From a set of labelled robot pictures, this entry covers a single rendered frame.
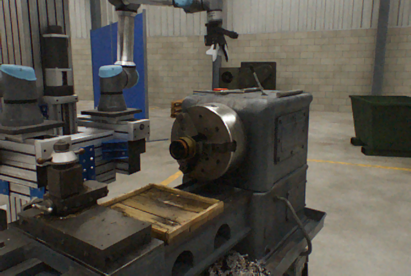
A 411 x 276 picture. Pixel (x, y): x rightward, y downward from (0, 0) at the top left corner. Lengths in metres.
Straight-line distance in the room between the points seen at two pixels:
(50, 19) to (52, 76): 0.27
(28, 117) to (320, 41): 10.37
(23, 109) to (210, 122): 0.72
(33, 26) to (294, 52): 10.11
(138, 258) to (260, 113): 0.77
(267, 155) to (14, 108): 1.01
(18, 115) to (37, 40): 0.41
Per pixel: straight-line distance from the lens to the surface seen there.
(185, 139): 1.32
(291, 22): 11.58
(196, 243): 1.28
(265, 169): 1.49
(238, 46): 11.80
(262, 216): 1.57
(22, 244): 1.15
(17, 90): 1.53
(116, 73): 1.84
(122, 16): 1.98
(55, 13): 1.88
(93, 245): 0.93
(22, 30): 1.77
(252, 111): 1.45
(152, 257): 0.99
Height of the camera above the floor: 1.40
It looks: 9 degrees down
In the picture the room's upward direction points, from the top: straight up
